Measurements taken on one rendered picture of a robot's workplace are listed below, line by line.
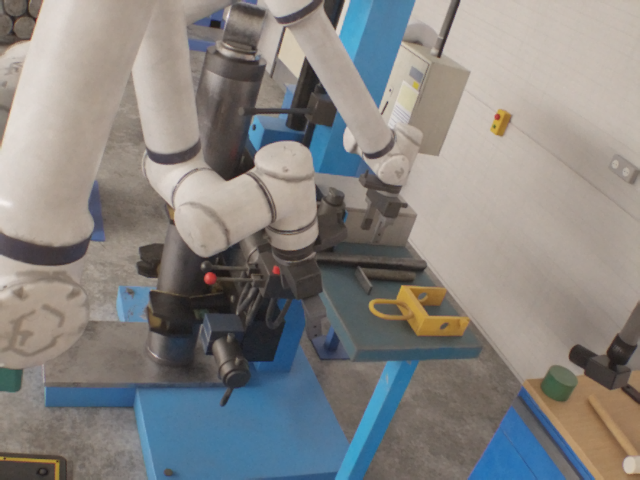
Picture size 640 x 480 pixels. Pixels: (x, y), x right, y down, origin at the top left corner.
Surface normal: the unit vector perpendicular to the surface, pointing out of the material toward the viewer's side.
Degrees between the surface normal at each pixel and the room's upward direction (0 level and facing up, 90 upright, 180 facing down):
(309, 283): 97
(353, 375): 0
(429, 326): 90
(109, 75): 91
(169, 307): 0
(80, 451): 0
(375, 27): 90
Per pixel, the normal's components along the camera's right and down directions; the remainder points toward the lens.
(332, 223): -0.04, -0.71
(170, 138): 0.21, 0.66
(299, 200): 0.63, 0.53
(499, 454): -0.89, -0.06
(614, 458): 0.29, -0.84
